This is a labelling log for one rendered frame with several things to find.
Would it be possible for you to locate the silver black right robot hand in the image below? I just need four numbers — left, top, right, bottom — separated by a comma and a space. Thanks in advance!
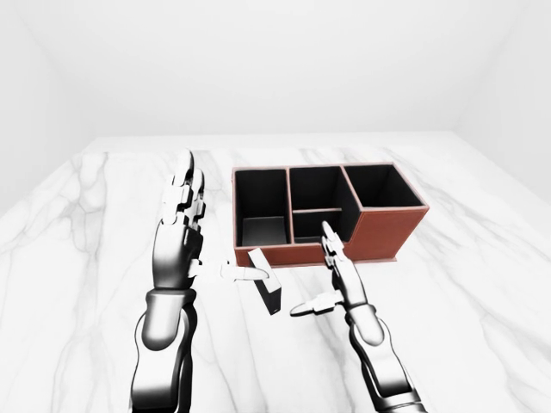
289, 220, 370, 317

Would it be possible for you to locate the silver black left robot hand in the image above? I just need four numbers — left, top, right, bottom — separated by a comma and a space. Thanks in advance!
152, 149, 269, 291

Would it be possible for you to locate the red-brown desk caddy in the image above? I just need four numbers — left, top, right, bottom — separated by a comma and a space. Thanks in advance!
231, 161, 430, 268

